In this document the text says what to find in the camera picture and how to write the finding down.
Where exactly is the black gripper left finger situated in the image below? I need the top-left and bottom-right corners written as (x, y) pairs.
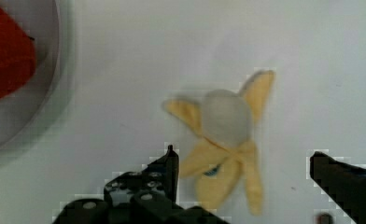
top-left (52, 146), bottom-right (229, 224)

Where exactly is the grey round plate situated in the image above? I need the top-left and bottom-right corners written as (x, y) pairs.
top-left (0, 0), bottom-right (63, 148)

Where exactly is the peeled banana plush toy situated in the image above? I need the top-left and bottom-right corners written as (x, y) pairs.
top-left (163, 70), bottom-right (275, 216)

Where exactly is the red ketchup bottle toy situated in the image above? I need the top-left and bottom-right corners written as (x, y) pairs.
top-left (0, 7), bottom-right (36, 99)

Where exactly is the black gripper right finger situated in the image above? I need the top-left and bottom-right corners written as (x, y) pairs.
top-left (309, 151), bottom-right (366, 224)

